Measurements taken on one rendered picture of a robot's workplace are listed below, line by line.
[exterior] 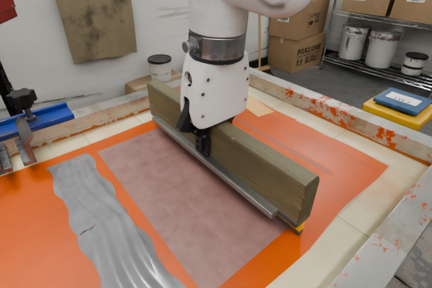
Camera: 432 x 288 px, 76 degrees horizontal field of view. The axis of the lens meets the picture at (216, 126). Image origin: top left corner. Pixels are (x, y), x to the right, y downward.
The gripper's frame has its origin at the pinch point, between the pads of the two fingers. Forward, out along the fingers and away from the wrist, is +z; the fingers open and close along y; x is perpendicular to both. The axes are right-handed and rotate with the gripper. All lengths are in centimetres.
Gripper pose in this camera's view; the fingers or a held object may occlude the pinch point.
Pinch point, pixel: (211, 139)
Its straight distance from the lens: 46.8
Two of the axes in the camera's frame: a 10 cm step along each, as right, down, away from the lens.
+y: 7.7, -3.4, 5.4
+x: -6.4, -4.8, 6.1
